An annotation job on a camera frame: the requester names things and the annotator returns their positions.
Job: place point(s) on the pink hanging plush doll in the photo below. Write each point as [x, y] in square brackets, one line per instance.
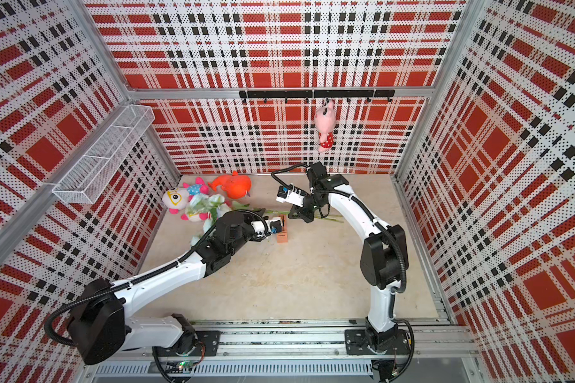
[325, 122]

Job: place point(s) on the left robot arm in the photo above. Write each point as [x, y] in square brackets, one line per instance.
[104, 321]

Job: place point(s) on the pink tape dispenser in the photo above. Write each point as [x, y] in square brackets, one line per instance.
[282, 236]

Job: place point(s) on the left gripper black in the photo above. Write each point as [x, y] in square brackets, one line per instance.
[252, 216]

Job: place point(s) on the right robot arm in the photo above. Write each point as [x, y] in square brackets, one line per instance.
[384, 259]

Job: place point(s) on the red whale plush toy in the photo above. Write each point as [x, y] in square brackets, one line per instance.
[235, 185]

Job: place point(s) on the white wire mesh basket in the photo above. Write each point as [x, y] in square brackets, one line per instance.
[88, 177]

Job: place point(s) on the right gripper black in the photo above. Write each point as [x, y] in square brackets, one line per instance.
[299, 211]

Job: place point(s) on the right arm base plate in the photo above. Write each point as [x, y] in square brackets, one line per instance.
[369, 342]

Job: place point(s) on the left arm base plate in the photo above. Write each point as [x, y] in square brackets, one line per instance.
[190, 344]

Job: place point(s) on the black hook rail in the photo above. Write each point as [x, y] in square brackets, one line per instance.
[317, 93]

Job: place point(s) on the white fish plush blue fins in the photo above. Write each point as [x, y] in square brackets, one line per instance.
[177, 199]

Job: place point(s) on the white fish plush pink fins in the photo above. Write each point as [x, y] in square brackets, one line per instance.
[194, 216]

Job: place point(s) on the artificial flower bouquet green stems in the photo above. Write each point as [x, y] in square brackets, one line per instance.
[217, 206]

